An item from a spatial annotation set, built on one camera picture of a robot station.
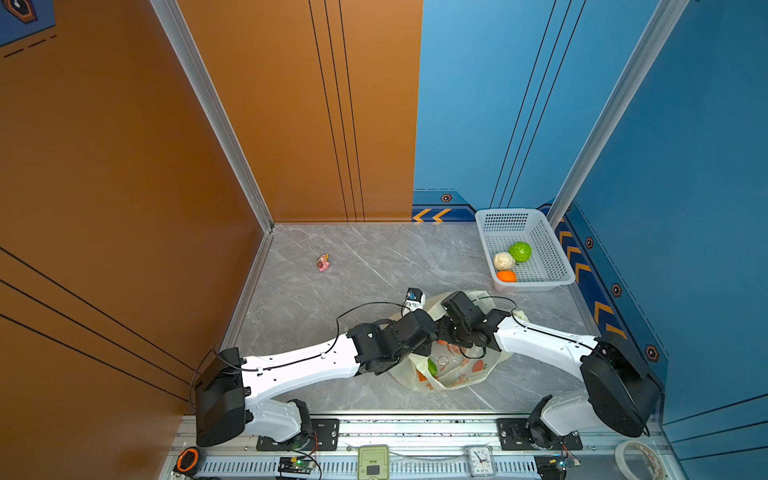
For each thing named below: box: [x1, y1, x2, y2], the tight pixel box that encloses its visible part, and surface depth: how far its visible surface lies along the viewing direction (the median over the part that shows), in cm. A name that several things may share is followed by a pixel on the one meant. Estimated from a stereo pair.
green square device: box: [357, 444, 390, 480], surface depth 70 cm
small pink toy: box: [317, 253, 330, 272], surface depth 107 cm
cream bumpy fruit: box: [494, 252, 516, 271], surface depth 104 cm
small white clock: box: [466, 445, 497, 477], surface depth 70 cm
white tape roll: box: [615, 440, 666, 480], surface depth 70 cm
